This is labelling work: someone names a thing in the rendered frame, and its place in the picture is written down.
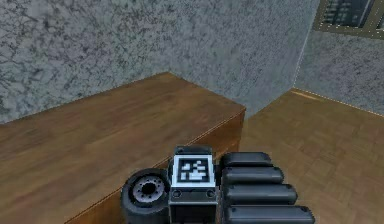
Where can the olive framed window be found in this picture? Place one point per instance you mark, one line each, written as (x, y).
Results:
(350, 15)

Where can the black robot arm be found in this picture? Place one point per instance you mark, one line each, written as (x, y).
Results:
(253, 193)

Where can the brown wooden chest of drawers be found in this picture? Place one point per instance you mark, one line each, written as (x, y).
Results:
(100, 140)

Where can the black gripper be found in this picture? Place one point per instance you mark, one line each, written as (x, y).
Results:
(146, 196)

